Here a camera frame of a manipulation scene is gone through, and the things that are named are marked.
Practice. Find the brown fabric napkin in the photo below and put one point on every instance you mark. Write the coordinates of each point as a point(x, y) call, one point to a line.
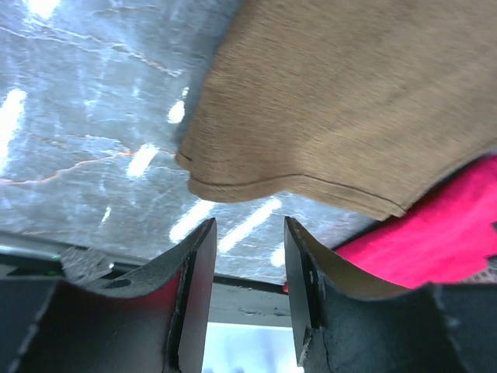
point(363, 105)

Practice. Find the red folded cloth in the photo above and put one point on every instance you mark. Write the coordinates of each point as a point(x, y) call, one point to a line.
point(445, 238)

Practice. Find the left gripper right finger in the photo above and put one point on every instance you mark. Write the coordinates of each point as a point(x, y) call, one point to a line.
point(431, 328)

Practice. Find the white plastic basket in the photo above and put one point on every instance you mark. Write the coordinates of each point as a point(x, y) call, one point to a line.
point(486, 276)

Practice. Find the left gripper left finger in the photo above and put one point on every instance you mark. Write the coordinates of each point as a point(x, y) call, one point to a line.
point(151, 319)

